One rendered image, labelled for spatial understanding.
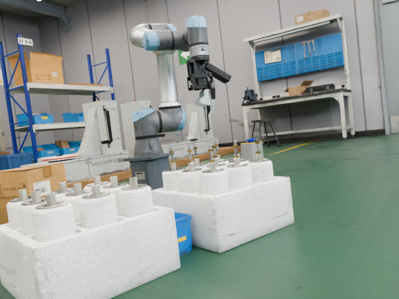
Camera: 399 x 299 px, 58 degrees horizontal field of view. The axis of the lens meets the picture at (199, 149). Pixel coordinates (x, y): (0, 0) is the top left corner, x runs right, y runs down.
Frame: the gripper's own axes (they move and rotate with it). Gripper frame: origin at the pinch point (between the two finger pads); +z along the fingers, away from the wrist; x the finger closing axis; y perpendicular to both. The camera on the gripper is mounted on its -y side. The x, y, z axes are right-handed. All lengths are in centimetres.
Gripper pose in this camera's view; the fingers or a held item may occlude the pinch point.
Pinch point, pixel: (211, 110)
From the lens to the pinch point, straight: 138.9
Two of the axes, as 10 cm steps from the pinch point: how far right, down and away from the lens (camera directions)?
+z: 1.1, 9.9, 0.5
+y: -9.3, 1.3, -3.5
